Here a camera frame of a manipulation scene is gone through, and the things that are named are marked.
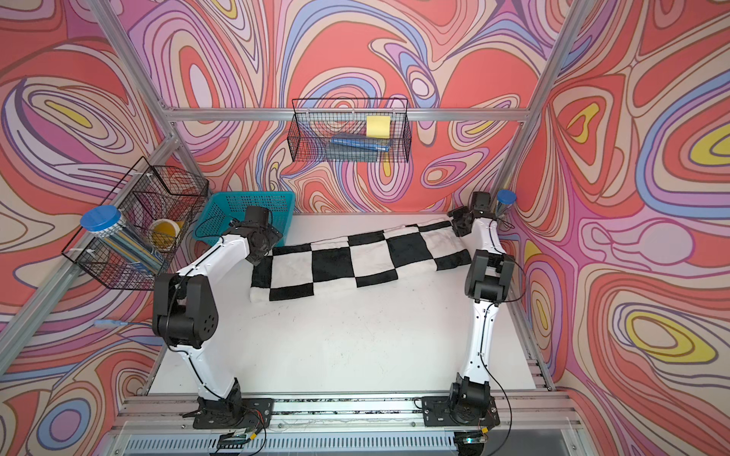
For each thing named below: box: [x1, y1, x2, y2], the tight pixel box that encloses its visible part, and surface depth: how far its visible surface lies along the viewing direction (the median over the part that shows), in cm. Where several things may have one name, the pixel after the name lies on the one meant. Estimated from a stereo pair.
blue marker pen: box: [329, 137, 390, 152], surface depth 90 cm
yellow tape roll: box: [149, 218, 181, 251], surface depth 78 cm
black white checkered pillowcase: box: [249, 219, 472, 302], surface depth 105 cm
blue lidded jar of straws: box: [79, 205, 167, 277], surface depth 64 cm
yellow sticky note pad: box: [365, 115, 391, 139], surface depth 90 cm
